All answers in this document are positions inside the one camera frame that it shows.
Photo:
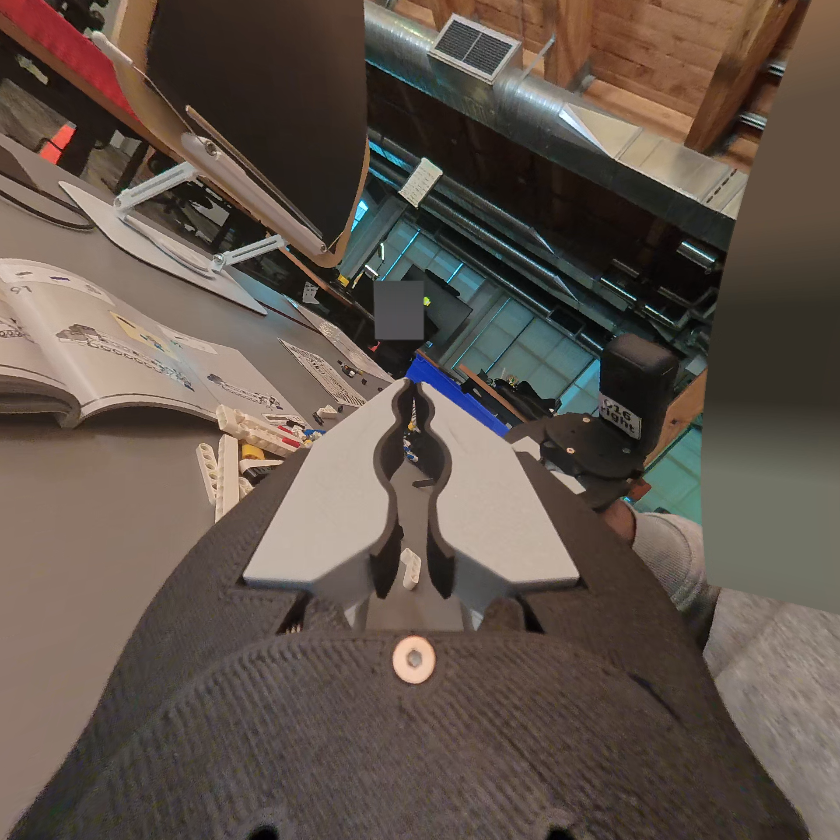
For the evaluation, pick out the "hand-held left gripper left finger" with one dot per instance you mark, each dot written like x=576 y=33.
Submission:
x=315 y=525

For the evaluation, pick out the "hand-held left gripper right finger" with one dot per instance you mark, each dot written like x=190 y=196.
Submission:
x=505 y=525

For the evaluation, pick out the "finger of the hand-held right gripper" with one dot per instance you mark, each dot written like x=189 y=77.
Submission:
x=561 y=478

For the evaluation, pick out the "person's right forearm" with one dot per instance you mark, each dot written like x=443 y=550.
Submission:
x=676 y=571

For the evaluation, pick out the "small yellow lego block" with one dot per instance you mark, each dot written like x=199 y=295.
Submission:
x=250 y=451

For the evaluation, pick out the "long thick white lego beam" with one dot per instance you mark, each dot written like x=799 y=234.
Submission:
x=228 y=479

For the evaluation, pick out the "lego instruction booklet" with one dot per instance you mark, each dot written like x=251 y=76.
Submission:
x=131 y=354

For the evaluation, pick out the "person's right hand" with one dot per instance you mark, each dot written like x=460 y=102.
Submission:
x=620 y=518

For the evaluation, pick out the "black bag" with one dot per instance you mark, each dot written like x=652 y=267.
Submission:
x=525 y=397

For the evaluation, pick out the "blue plastic bin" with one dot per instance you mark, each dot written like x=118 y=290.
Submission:
x=472 y=400

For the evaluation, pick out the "long thin white holed beam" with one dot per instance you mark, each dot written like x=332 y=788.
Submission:
x=207 y=472

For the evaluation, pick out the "zebra striped sticker sheet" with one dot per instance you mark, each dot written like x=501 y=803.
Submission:
x=325 y=374

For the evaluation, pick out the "dark background monitor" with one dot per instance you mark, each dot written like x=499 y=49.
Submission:
x=453 y=315

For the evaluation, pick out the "printed paper leaflet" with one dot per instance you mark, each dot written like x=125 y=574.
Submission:
x=341 y=331

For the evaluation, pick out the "white monitor stand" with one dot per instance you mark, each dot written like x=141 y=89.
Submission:
x=164 y=262

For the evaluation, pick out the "white ceiling light panel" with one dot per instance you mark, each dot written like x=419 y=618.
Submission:
x=421 y=182

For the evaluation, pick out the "wooden ceiling beam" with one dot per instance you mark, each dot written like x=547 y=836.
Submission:
x=741 y=72

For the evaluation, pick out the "white vent grille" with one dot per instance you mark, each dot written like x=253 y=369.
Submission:
x=476 y=49

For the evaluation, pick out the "black computer monitor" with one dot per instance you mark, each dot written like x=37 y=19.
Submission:
x=262 y=98

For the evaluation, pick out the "red felt panel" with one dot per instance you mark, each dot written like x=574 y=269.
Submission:
x=59 y=46

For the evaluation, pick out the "white lego frame, red pin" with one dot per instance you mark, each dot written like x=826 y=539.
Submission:
x=262 y=423

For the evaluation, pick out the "silver round ventilation duct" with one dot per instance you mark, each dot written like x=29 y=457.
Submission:
x=590 y=131

